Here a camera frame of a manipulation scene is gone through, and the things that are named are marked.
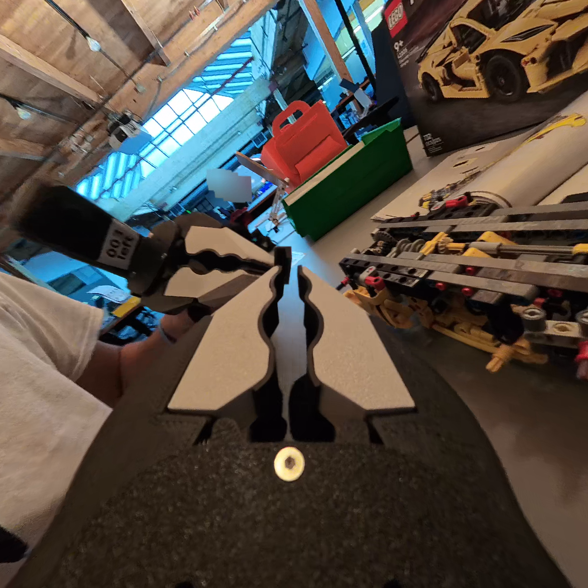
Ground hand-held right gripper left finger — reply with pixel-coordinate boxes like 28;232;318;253
168;266;288;443

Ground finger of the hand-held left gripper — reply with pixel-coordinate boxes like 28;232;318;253
184;225;276;272
163;266;273;314

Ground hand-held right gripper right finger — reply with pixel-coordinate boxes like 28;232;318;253
288;266;417;443

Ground yellow brick car model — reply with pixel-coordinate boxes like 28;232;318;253
339;193;588;382

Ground person's left forearm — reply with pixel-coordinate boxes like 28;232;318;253
76;322;184;409

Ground grey desk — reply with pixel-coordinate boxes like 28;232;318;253
248;124;588;588

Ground person's left hand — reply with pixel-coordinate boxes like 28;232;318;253
158;310;214;344

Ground wooden board stand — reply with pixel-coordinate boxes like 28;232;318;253
235;152;291;230

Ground grey electrical box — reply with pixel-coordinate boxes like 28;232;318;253
108;112;150;150

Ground red bag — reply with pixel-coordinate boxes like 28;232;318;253
260;100;348;189

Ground large window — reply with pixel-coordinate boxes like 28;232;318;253
76;28;258;198

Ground green plastic bin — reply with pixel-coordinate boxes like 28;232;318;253
282;119;413;242

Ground open instruction booklet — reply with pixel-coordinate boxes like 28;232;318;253
371;99;588;221

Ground toy car box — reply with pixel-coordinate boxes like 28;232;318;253
382;0;588;157

